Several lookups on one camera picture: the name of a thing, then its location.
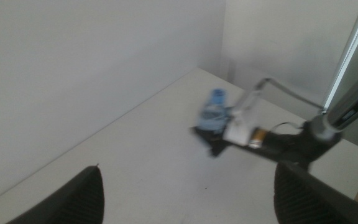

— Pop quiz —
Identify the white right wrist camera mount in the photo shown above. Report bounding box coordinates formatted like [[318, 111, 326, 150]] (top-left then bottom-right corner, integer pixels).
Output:
[[222, 90, 262, 147]]

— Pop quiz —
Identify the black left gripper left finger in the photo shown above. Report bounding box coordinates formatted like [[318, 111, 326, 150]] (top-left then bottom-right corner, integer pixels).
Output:
[[6, 166, 105, 224]]

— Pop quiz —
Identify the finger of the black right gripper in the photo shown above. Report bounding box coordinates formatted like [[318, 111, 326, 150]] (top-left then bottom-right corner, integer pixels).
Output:
[[193, 126, 229, 158]]

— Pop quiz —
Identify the grey right camera cable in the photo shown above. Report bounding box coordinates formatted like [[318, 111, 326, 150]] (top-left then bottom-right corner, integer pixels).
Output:
[[253, 77, 326, 110]]

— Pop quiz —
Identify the aluminium frame post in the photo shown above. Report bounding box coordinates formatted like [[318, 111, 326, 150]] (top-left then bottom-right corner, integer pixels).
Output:
[[321, 0, 358, 113]]

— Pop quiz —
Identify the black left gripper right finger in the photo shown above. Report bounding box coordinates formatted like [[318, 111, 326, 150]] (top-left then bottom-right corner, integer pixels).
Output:
[[273, 161, 358, 224]]

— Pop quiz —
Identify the clear water bottle blue cap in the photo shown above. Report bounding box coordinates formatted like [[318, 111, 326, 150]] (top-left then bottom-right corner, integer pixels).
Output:
[[196, 88, 233, 134]]

